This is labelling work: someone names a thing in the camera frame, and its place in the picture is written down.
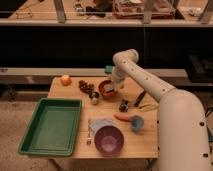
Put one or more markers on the black box right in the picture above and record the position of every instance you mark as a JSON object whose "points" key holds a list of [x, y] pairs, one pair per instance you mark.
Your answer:
{"points": [[199, 70]]}

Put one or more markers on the metal fork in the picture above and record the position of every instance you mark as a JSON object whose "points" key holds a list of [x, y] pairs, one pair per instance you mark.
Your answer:
{"points": [[89, 139]]}

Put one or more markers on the wooden shelf rail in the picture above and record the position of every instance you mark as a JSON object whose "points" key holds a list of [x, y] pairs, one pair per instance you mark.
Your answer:
{"points": [[108, 23]]}

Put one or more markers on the black marker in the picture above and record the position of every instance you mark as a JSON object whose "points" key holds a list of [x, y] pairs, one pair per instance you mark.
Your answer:
{"points": [[139, 99]]}

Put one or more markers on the small dark toy object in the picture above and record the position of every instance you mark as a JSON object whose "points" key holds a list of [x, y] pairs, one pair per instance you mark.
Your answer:
{"points": [[123, 105]]}

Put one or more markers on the red bowl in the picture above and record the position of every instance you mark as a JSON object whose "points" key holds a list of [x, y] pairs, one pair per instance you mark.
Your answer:
{"points": [[102, 91]]}

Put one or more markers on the green sponge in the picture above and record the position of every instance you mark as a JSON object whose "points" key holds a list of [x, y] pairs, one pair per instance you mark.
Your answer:
{"points": [[108, 69]]}

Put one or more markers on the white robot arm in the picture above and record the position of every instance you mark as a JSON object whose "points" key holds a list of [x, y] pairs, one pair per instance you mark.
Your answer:
{"points": [[182, 131]]}

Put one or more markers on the small metal cup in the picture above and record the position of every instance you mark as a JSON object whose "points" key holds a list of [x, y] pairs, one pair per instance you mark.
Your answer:
{"points": [[94, 97]]}

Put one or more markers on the brown grape bunch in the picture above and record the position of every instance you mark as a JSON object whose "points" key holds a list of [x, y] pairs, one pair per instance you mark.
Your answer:
{"points": [[86, 87]]}

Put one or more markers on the purple bowl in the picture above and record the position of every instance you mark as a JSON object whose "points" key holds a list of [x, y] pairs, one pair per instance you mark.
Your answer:
{"points": [[109, 141]]}

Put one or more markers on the orange fruit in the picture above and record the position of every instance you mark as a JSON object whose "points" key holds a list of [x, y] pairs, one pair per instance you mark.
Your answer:
{"points": [[65, 80]]}

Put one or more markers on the white cloth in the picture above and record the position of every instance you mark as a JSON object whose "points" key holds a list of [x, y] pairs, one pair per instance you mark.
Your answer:
{"points": [[96, 124]]}

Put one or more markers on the white eraser block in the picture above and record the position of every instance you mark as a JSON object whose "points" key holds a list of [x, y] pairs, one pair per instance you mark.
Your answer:
{"points": [[108, 87]]}

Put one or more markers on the yellow tongs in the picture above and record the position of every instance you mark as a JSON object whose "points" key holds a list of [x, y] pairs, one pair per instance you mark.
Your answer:
{"points": [[148, 106]]}

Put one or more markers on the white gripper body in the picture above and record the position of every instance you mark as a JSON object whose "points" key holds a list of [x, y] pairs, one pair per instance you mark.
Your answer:
{"points": [[117, 84]]}

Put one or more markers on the orange carrot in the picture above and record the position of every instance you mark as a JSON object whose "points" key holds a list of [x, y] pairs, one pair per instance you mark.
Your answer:
{"points": [[123, 118]]}

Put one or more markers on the green plastic tray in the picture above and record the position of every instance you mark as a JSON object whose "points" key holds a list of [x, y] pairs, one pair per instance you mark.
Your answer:
{"points": [[52, 129]]}

